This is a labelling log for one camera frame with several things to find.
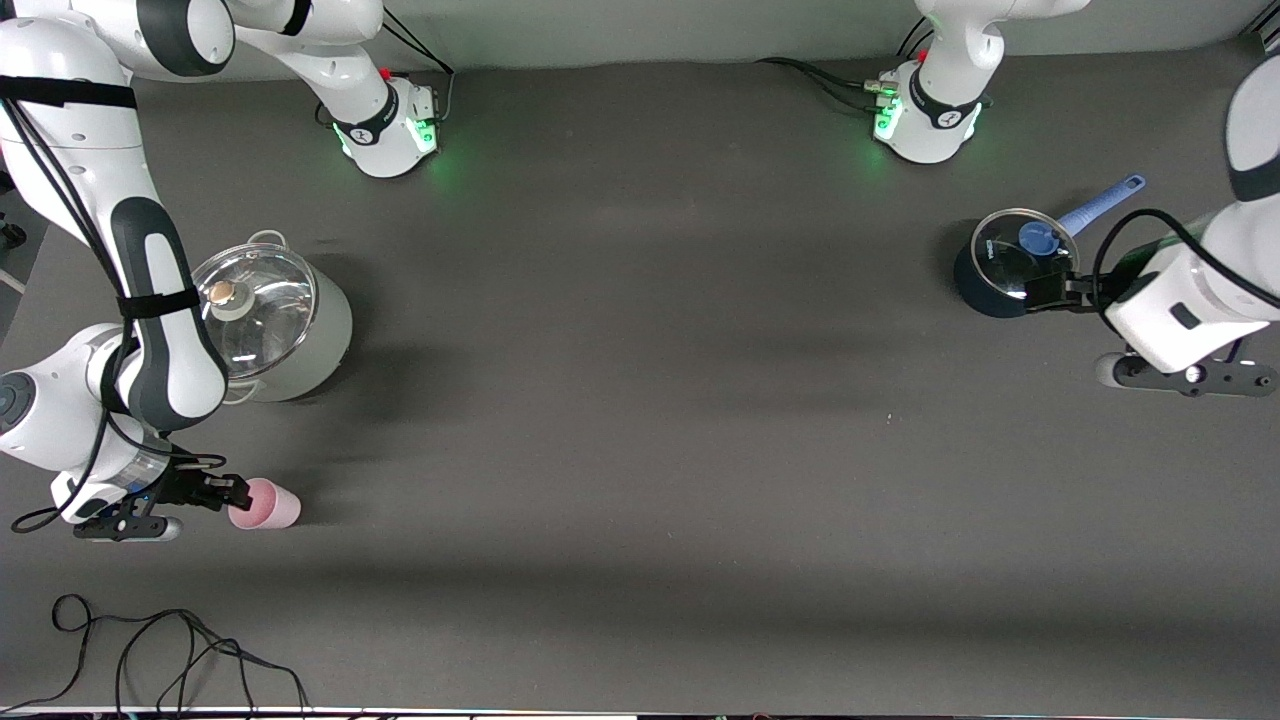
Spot pink plastic cup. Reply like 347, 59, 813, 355
228, 478, 301, 530

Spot glass lid with blue knob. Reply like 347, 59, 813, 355
972, 208, 1081, 302

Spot dark blue saucepan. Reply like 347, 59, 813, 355
953, 174, 1147, 319

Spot grey stock pot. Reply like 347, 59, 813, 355
190, 230, 353, 405

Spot glass lid with wooden knob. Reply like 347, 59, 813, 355
192, 243, 318, 379

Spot black background stand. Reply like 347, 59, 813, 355
0, 170, 27, 251

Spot dark grey table mat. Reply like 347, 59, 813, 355
0, 40, 1280, 713

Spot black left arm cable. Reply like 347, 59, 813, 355
1093, 207, 1280, 333

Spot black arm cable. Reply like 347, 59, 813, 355
1093, 207, 1280, 333
0, 75, 227, 534

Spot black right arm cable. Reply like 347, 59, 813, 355
0, 75, 227, 534

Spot thin black loose cable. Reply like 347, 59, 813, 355
0, 594, 311, 713

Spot black right base cables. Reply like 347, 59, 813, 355
316, 15, 456, 129

